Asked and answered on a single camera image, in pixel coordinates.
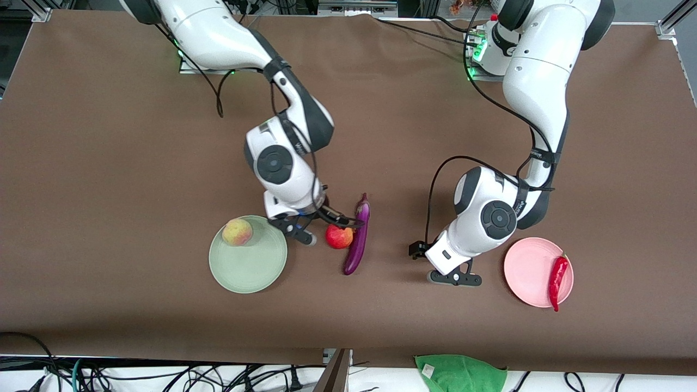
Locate red round apple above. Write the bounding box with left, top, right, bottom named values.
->
left=326, top=225, right=354, bottom=250

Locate long purple eggplant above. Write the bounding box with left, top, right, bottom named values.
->
left=343, top=193, right=371, bottom=276

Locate yellow-pink peach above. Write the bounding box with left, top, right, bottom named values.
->
left=222, top=218, right=254, bottom=247

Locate red chili pepper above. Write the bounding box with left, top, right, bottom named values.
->
left=548, top=253, right=570, bottom=313

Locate pink round plate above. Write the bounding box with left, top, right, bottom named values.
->
left=504, top=237, right=574, bottom=308

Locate pale green round plate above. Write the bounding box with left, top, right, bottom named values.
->
left=209, top=216, right=288, bottom=295

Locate green cloth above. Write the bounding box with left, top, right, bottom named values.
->
left=414, top=354, right=508, bottom=392

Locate brown table cover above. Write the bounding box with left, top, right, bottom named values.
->
left=0, top=10, right=697, bottom=376

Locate grey metal device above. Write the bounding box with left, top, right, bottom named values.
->
left=319, top=0, right=398, bottom=17

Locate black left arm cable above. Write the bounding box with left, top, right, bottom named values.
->
left=426, top=0, right=556, bottom=246

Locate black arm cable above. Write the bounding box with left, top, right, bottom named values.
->
left=426, top=0, right=556, bottom=246
left=155, top=22, right=364, bottom=229

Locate grey-brown slanted post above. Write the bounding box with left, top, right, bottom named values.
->
left=313, top=348, right=353, bottom=392

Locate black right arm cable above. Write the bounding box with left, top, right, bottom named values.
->
left=155, top=22, right=364, bottom=229

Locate long black table cable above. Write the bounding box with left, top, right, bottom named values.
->
left=376, top=18, right=470, bottom=44

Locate short black table cable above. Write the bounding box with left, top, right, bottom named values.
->
left=430, top=15, right=470, bottom=34

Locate black looped floor cable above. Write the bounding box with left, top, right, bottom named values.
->
left=0, top=331, right=60, bottom=392

